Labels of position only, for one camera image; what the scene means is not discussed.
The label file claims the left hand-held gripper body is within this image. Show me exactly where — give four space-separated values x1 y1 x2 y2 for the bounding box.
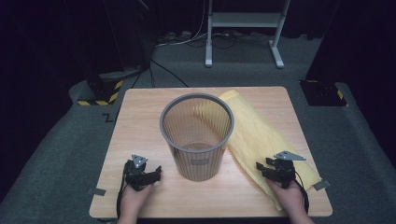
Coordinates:
123 153 153 191

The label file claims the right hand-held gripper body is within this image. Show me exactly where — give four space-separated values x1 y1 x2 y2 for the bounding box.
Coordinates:
269 150 306 189

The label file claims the yellow plastic trash bag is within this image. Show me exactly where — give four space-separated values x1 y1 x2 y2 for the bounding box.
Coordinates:
199 89 322 212

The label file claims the brown slatted trash bin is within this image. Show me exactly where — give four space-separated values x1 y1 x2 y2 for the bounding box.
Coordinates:
160 92 234 182

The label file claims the gray bin ring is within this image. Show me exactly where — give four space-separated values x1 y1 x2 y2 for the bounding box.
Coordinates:
159 92 235 154

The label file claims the person's left hand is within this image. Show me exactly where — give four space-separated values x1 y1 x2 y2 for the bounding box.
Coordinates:
120 184 156 218

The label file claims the person's right hand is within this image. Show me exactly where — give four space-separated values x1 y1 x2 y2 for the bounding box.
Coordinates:
269 180 307 217

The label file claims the gray tape piece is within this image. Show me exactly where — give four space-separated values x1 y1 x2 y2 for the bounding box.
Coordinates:
88 187 106 197
312 179 332 191

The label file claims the black hazard-striped stand base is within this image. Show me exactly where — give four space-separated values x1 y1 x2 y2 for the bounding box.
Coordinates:
77 74 124 106

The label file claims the white metal stand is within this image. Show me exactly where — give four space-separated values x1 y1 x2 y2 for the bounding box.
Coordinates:
205 0 292 69

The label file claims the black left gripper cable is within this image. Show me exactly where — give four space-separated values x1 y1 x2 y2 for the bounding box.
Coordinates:
116 161 129 218

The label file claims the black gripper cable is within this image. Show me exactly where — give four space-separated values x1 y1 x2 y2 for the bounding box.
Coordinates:
116 161 129 218
293 171 310 214

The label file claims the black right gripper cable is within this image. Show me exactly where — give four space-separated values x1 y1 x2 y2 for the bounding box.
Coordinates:
293 171 310 214

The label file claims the black floor cable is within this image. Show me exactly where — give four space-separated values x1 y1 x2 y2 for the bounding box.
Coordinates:
149 59 191 89

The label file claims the bundle of black cables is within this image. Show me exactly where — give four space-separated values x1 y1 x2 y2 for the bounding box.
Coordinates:
157 29 272 50

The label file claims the white cable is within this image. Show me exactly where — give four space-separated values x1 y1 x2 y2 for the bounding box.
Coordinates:
155 0 209 48

